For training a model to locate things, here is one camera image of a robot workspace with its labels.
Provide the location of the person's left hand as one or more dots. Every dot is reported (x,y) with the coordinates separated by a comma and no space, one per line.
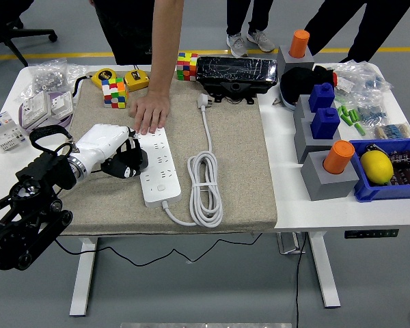
(152,112)

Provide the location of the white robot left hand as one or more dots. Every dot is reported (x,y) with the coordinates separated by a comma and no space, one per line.
(102,140)

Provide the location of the black power adapter plug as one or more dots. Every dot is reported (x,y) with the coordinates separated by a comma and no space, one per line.
(140,155)

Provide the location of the white power strip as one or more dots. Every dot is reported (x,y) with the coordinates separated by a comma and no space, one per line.
(157,198)

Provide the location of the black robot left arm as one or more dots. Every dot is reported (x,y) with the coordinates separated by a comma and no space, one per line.
(10,246)

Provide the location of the person's left forearm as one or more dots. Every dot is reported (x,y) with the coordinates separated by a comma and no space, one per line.
(164,44)

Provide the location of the square yellow tape measure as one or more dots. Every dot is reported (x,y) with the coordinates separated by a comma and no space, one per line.
(134,80)

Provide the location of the colourful puzzle cube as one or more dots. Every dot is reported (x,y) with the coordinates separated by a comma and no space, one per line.
(114,94)
(187,66)

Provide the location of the small white socket panel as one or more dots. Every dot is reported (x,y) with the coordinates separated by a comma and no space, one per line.
(61,102)

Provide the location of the round yellow tape measure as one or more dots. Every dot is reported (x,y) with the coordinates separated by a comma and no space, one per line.
(104,76)

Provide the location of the empty clear plastic bag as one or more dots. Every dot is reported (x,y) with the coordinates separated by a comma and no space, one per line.
(77,71)

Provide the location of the person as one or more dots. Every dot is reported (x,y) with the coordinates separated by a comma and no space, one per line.
(237,17)
(130,34)
(386,20)

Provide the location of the clear bag of screws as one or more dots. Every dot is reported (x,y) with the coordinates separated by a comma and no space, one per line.
(48,78)

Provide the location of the grey-brown mat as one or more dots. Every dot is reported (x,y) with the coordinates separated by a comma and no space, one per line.
(232,153)

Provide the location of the black plastic-wrapped box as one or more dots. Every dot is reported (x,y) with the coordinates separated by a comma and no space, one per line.
(235,70)

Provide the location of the white circuit breaker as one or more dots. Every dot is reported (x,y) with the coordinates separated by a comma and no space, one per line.
(3,133)

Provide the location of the grey square block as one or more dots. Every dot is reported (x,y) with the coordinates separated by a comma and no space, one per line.
(302,109)
(288,61)
(323,186)
(305,143)

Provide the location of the black cloth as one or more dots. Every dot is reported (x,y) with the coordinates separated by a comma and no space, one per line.
(297,82)

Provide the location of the black office chair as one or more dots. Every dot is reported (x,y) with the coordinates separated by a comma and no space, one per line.
(3,13)

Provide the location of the orange cylinder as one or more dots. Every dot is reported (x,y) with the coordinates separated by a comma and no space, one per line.
(299,42)
(338,157)

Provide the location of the blue peg block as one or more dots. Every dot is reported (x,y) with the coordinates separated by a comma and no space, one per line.
(321,97)
(324,124)

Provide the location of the white desk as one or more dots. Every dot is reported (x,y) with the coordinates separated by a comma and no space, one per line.
(294,212)

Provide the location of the red cap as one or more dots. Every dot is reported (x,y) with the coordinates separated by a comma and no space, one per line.
(335,78)

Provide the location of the silver metal box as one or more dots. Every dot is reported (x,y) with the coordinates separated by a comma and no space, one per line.
(288,243)

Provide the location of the clear bag of blue parts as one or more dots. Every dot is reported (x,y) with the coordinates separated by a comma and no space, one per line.
(365,77)
(370,114)

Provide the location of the black clip tool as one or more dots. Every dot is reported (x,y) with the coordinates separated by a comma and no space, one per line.
(372,148)

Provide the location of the yellow lemon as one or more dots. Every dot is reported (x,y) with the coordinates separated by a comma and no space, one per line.
(376,167)

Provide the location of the blue plastic bin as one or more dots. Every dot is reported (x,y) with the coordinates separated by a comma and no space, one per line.
(379,193)

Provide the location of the clear bag of resistors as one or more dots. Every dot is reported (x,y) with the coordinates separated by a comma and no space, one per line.
(394,131)

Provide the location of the black desk control panel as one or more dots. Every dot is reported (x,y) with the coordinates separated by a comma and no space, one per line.
(370,233)

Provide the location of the dark maroon capacitors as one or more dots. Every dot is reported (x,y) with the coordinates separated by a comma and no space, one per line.
(408,171)

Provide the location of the large white switch panel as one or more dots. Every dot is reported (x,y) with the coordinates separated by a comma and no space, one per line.
(36,111)

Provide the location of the black mounting bracket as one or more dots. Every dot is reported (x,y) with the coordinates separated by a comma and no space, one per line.
(237,88)

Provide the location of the green plastic wall anchor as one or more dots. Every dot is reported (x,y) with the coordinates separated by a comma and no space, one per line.
(340,110)
(357,115)
(360,129)
(352,115)
(345,120)
(345,111)

